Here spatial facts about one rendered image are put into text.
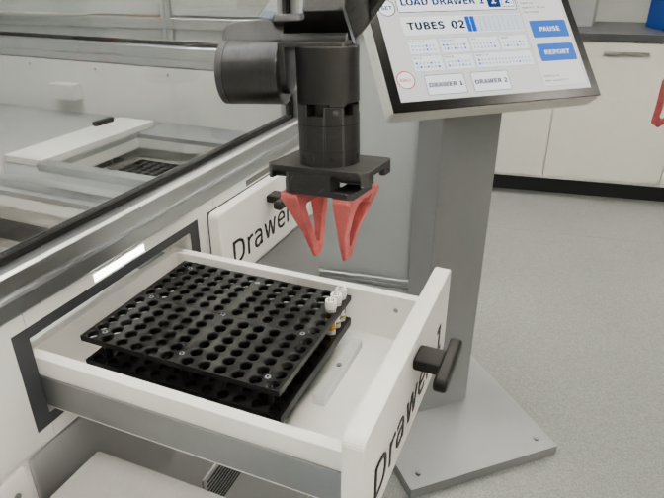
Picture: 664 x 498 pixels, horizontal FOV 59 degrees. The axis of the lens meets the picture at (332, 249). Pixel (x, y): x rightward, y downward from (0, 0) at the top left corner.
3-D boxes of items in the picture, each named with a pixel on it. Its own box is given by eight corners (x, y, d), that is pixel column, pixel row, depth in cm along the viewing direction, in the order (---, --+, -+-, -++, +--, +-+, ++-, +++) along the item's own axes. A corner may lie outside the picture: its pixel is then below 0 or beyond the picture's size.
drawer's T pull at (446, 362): (461, 349, 57) (463, 337, 56) (445, 397, 50) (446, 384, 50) (425, 341, 58) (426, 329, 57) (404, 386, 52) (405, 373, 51)
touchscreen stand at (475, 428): (555, 454, 163) (640, 79, 118) (410, 498, 150) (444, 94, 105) (460, 352, 206) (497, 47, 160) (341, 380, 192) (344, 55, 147)
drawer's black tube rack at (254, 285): (350, 343, 68) (351, 294, 65) (282, 447, 54) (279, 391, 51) (190, 304, 76) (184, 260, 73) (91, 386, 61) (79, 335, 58)
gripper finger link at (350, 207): (353, 276, 55) (352, 179, 52) (287, 263, 58) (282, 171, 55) (379, 250, 61) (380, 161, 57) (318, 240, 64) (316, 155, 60)
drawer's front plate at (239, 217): (309, 213, 107) (308, 155, 102) (224, 287, 83) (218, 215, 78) (300, 212, 108) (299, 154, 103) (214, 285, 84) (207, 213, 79)
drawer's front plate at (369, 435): (443, 348, 70) (452, 267, 65) (361, 549, 46) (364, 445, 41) (429, 344, 71) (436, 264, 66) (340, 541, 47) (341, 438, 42)
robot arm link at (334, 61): (353, 34, 48) (364, 31, 53) (273, 35, 50) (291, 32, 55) (354, 118, 51) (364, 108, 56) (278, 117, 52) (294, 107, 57)
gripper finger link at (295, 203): (347, 275, 55) (346, 179, 52) (282, 263, 58) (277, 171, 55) (374, 249, 61) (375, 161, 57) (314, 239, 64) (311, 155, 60)
